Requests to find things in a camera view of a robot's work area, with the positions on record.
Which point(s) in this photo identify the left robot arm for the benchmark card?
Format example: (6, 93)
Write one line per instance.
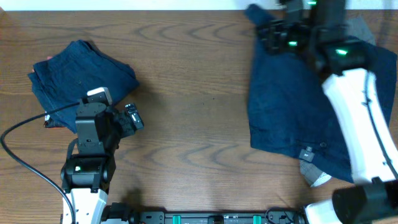
(90, 164)

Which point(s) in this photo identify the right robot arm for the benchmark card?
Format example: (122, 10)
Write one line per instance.
(343, 65)

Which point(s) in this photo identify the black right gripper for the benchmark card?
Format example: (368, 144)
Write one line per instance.
(272, 29)

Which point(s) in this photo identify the folded navy shorts stack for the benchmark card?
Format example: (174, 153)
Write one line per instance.
(68, 76)

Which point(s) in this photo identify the red black folded garment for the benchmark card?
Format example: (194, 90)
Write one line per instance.
(53, 121)

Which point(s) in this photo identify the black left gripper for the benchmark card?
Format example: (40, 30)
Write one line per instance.
(121, 121)

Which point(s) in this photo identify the grey shorts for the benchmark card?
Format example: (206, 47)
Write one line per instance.
(356, 27)

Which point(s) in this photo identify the navy blue shorts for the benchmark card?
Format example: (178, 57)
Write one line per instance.
(289, 113)

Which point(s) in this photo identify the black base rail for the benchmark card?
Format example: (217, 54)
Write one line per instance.
(214, 217)

